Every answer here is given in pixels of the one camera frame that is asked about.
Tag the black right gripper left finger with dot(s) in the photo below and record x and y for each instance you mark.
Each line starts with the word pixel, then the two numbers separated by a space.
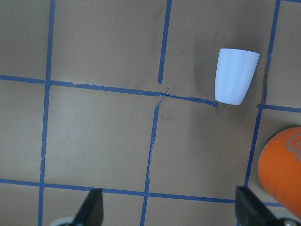
pixel 91 212

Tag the light blue plastic cup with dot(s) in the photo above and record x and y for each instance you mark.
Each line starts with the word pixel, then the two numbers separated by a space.
pixel 234 74

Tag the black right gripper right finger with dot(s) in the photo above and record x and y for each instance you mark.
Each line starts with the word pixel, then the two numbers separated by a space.
pixel 250 211

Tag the orange cylindrical can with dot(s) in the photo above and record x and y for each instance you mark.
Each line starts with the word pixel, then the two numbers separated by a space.
pixel 279 169

